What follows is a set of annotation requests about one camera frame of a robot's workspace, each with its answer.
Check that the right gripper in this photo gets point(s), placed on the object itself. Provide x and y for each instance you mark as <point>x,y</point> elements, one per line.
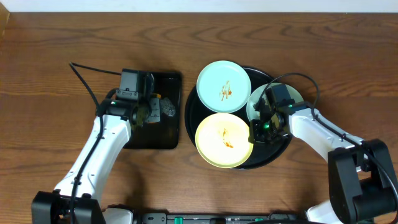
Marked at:
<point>255,135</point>

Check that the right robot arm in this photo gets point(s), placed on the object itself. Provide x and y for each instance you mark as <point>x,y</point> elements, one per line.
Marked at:
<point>361,176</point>

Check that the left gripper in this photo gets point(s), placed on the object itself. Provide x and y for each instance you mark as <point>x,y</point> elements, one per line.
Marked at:
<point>154,116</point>

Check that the light blue plate top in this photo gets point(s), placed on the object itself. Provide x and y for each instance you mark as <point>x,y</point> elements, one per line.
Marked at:
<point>223,86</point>

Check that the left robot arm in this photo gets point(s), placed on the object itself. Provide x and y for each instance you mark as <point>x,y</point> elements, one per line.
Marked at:
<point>76,198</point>

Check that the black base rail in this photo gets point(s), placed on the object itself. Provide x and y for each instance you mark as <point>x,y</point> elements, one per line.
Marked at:
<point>217,218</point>

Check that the light blue plate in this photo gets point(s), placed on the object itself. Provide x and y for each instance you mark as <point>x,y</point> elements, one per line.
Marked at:
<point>223,86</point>
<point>253,99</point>

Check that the yellow plate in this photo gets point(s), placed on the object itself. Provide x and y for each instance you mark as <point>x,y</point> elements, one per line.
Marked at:
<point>222,139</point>

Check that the black rectangular tray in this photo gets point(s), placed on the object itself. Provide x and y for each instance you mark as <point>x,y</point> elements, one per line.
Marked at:
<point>165,134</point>

